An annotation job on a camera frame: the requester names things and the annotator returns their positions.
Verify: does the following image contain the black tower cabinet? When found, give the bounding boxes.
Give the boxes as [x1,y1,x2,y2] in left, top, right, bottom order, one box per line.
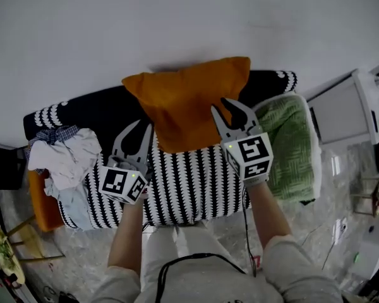
[0,142,29,191]

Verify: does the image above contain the person's light trousers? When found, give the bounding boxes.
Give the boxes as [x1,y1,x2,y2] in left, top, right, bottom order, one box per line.
[141,221,238,264]

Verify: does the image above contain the person's white shirt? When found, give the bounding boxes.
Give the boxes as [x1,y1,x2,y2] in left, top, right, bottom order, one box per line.
[91,234,345,303]

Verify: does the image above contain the white wristband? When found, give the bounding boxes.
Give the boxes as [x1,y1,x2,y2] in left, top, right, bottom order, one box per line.
[243,175,270,187]

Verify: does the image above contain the yellow round side table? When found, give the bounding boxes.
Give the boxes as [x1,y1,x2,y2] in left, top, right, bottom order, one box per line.
[0,213,66,287]

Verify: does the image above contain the black headset cables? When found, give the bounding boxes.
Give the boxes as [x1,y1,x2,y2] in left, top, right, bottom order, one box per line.
[157,253,247,303]

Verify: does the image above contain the white cabinet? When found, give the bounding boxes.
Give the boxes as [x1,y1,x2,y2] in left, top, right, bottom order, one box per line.
[306,68,379,145]

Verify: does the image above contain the orange cushion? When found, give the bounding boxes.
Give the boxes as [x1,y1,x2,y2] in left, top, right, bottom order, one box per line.
[121,56,252,154]

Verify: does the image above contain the person's left forearm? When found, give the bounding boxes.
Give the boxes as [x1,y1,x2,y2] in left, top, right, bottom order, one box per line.
[107,197,145,273]

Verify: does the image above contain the bunch of pale flowers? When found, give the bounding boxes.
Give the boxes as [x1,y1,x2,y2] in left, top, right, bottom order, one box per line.
[0,229,16,271]

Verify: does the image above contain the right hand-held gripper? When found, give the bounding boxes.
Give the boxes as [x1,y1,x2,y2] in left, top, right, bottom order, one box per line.
[210,97,274,182]

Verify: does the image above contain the pale blue cloth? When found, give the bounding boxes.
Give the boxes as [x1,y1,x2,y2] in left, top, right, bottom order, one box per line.
[44,181,92,232]

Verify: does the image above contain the orange sofa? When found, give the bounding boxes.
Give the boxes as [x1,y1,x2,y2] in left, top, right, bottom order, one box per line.
[27,169,66,232]

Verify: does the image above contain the white crumpled cloth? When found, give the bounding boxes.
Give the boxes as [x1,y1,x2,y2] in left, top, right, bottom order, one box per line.
[27,128,104,191]

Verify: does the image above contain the person's right forearm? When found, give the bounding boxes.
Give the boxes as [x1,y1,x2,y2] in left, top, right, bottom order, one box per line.
[248,181,293,255]

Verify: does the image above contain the blue checked cloth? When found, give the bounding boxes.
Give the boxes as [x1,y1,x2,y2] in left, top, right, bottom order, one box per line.
[25,124,78,157]

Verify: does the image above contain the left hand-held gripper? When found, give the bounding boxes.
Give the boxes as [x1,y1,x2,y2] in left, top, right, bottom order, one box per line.
[98,119,155,205]

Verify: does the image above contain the thin black floor cable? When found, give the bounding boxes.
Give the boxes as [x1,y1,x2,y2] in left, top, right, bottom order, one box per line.
[241,194,257,277]

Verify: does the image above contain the green white towel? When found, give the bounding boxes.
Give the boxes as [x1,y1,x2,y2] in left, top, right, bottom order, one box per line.
[251,93,323,205]

